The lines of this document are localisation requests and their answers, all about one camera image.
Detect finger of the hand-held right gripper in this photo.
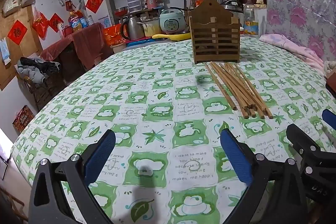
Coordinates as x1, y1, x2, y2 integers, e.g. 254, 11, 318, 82
322, 109, 336, 130
286, 124, 328, 162

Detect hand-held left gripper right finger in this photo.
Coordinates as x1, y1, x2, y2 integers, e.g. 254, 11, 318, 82
219, 128, 308, 224

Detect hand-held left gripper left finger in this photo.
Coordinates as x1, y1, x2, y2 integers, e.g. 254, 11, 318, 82
28, 129, 117, 224

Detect pile of wooden chopsticks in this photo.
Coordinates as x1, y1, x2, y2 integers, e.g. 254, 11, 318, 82
204, 61, 273, 119

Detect wooden slatted chopstick holder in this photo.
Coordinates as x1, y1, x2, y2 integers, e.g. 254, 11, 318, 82
188, 0, 241, 65

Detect green patterned tablecloth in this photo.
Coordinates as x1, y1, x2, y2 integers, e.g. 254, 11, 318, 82
10, 36, 336, 224

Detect pink floral cloth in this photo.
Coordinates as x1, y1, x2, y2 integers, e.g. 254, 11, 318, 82
259, 34, 325, 70

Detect brown printed cardboard box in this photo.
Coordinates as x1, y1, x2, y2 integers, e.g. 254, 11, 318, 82
12, 105, 35, 133

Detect pile of dark clothes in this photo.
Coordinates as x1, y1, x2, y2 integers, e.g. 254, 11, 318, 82
17, 56, 61, 84

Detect red cloth covered cabinet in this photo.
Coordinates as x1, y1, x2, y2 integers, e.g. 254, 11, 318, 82
40, 23, 114, 78

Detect red printed bucket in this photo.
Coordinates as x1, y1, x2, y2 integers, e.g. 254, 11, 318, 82
102, 25, 127, 48

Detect white carton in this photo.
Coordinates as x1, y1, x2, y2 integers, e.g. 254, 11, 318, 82
258, 0, 267, 36

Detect clear plastic bottle yellow label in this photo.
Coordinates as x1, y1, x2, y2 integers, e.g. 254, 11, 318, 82
243, 0, 259, 37

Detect stainless steel kettle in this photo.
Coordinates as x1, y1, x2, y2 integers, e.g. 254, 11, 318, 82
120, 15, 145, 41

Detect cooking oil bottle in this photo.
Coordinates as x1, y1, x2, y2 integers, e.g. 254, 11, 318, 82
68, 11, 83, 32

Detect yellow frying pan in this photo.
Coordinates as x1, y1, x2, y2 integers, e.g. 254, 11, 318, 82
152, 32, 192, 42

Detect red square paper decoration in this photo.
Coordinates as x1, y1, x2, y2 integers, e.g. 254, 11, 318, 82
7, 20, 28, 45
48, 13, 64, 33
85, 0, 104, 14

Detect blue face mask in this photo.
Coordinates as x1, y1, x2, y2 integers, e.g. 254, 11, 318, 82
0, 39, 11, 66

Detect silver black pressure cooker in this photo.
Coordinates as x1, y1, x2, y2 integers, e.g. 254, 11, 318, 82
220, 0, 245, 22

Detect red plastic bags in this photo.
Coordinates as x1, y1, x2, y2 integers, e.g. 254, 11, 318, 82
32, 7, 49, 40

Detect white refrigerator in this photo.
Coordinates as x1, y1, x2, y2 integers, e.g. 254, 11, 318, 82
84, 0, 116, 28

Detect light blue rice cooker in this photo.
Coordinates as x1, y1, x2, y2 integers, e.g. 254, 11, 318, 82
160, 9, 187, 34

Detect hanging beige handbag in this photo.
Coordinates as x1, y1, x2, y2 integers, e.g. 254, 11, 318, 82
1, 0, 20, 17

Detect wooden wall board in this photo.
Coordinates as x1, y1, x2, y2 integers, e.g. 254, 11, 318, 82
0, 2, 44, 91

